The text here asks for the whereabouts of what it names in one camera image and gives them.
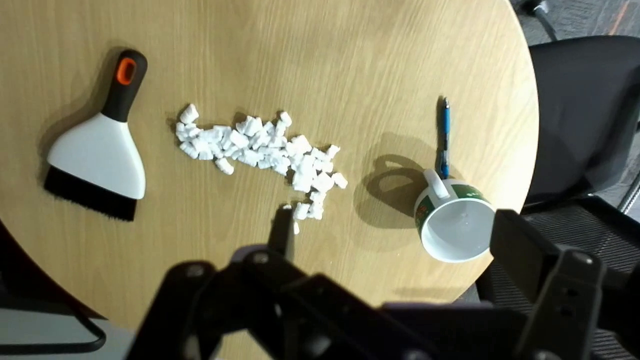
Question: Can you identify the black mesh office chair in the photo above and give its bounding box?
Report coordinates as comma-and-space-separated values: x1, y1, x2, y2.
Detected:
521, 35, 640, 216

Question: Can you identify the white brush with black handle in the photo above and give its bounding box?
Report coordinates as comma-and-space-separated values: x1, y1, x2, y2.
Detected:
42, 47, 151, 223

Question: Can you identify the pile of white paper pieces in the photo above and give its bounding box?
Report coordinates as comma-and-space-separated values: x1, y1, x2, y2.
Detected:
175, 101, 351, 235

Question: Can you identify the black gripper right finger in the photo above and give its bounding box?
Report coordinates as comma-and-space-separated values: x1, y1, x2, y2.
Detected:
488, 207, 565, 286

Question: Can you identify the blue pen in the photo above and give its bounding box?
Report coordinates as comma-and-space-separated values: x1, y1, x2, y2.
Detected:
435, 95, 456, 182

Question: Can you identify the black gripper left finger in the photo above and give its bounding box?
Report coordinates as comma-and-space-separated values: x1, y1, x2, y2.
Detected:
266, 203, 301, 264

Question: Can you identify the thin black loose cable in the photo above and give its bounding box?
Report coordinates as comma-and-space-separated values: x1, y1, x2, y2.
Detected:
0, 311, 108, 355

